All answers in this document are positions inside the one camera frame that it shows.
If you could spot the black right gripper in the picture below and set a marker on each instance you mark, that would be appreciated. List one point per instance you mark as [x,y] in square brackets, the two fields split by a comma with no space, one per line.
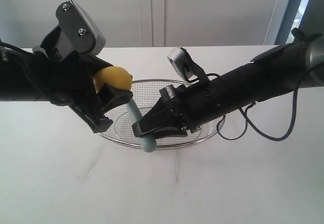
[182,109]

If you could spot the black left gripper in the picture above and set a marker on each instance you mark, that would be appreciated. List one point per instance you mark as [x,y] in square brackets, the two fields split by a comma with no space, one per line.
[70,80]

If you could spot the yellow lemon with sticker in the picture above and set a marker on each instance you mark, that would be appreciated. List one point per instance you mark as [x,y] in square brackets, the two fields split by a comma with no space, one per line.
[114,76]

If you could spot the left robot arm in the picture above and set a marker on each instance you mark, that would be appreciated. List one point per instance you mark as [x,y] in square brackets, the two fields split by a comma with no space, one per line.
[24,76]

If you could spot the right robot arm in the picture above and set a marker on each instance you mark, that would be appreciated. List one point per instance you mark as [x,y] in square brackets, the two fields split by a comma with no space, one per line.
[272,73]

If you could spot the oval wire mesh basket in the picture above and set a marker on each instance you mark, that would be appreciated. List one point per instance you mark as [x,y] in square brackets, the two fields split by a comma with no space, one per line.
[146,94]

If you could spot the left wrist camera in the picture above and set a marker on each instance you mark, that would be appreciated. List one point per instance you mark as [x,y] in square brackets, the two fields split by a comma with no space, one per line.
[80,33]

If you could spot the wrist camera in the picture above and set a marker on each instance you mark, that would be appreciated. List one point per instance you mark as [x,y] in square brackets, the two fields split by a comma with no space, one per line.
[185,67]
[80,33]

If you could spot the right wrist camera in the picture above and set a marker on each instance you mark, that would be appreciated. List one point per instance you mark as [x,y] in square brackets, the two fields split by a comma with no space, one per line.
[185,67]

